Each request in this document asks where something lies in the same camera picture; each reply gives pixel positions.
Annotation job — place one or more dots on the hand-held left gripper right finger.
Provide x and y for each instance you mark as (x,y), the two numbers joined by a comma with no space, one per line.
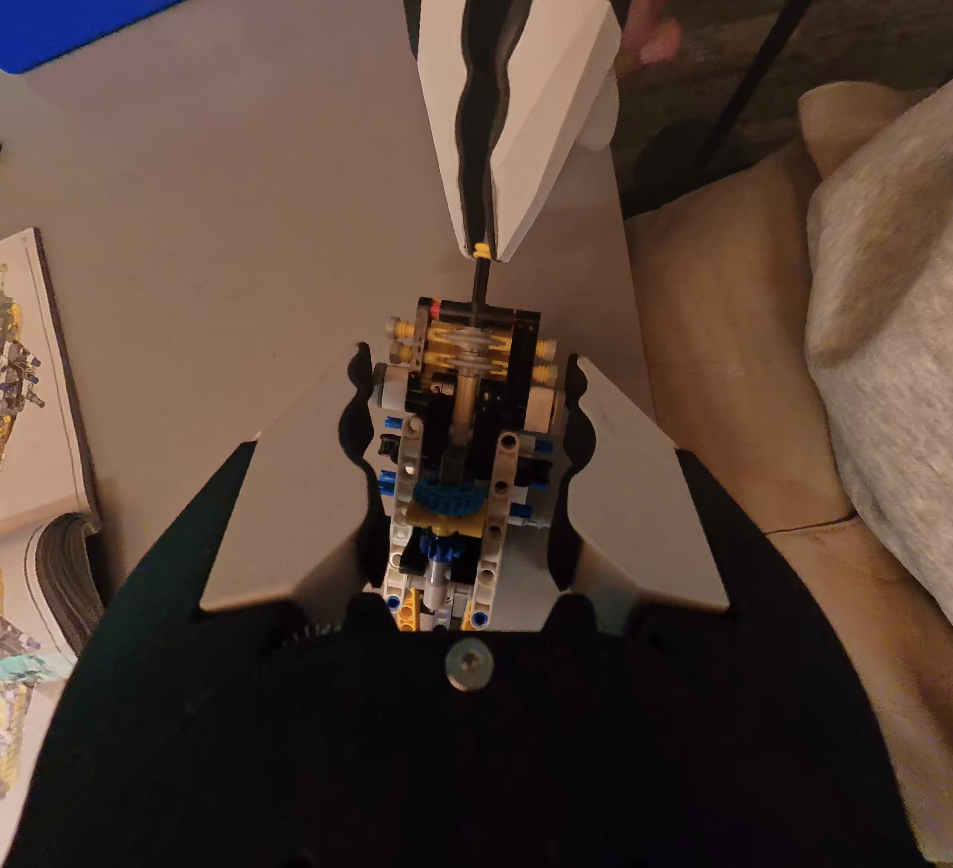
(640,511)

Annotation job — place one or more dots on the beige sofa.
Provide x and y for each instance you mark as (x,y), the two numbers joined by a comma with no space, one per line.
(715,362)

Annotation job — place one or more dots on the black lego axle yellow bush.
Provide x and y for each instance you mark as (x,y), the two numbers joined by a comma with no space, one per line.
(482,280)

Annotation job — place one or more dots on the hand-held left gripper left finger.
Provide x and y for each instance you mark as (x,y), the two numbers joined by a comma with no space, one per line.
(298,511)

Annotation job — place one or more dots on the lego technic gearbox assembly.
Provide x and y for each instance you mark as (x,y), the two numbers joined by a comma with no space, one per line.
(469,436)

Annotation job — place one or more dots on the black metal table leg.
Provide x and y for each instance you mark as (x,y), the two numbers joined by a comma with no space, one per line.
(767,42)

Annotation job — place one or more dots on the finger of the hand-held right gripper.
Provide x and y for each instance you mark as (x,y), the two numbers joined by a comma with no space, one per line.
(566,64)
(447,27)

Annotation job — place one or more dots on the lego instruction booklet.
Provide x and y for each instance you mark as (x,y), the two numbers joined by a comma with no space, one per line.
(37,451)

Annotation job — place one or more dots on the dark brown rug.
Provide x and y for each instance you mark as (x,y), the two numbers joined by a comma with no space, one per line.
(856,42)

